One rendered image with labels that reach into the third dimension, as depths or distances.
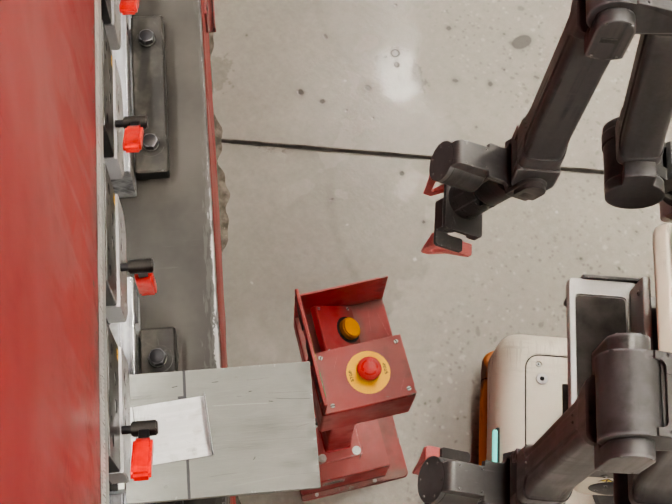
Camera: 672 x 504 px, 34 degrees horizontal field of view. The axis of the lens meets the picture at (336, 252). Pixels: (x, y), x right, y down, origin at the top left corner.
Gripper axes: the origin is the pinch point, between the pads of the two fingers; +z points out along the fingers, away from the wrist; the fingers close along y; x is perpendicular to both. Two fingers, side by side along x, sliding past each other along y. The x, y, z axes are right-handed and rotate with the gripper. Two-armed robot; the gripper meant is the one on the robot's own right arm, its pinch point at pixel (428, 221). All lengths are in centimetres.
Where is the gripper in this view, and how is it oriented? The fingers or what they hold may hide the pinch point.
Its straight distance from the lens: 168.1
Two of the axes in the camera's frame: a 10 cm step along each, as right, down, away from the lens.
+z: -5.0, 3.0, 8.1
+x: 8.7, 2.4, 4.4
